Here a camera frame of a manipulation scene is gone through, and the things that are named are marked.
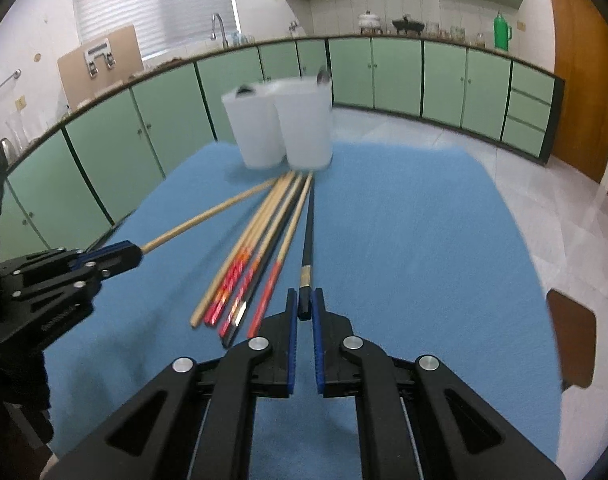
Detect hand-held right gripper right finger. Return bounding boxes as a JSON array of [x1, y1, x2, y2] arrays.
[[310, 288, 568, 480]]

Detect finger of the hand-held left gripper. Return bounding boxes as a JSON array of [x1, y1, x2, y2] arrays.
[[11, 248, 144, 311], [0, 241, 140, 286]]

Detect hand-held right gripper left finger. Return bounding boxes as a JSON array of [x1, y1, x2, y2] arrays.
[[42, 288, 299, 480]]

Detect red patterned chopstick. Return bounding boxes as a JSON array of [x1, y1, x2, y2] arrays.
[[204, 172, 297, 327], [216, 172, 302, 337]]

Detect plain wooden chopstick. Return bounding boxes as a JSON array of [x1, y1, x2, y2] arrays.
[[140, 178, 281, 255]]

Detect bundle of red-ended chopsticks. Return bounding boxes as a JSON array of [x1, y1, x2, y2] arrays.
[[190, 172, 291, 328]]

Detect white utensil holder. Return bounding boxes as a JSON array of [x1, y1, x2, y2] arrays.
[[221, 77, 333, 171]]

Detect blue mat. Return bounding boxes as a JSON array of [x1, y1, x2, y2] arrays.
[[42, 139, 565, 467]]

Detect clear glass pitcher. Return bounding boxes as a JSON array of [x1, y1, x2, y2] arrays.
[[6, 110, 29, 153]]

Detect long green base cabinets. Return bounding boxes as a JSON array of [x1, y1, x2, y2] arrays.
[[0, 39, 329, 261]]

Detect brown panel water purifier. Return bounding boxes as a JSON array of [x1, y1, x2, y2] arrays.
[[58, 24, 144, 111]]

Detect white window blind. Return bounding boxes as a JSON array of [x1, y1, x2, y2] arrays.
[[72, 0, 241, 58]]

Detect chrome kitchen faucet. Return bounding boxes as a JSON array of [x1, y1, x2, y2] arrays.
[[211, 12, 229, 50]]

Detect green base cabinets with drawers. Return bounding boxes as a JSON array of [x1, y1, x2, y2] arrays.
[[328, 35, 565, 163]]

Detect white cooking pot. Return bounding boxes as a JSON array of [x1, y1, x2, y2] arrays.
[[358, 10, 383, 35]]

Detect black wok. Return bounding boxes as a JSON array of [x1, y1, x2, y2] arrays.
[[391, 15, 425, 36]]

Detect green thermos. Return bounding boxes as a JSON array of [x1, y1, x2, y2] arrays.
[[493, 11, 513, 52]]

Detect wooden door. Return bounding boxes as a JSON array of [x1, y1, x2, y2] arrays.
[[544, 0, 608, 183]]

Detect metal towel rail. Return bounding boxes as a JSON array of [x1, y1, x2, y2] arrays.
[[0, 69, 22, 103]]

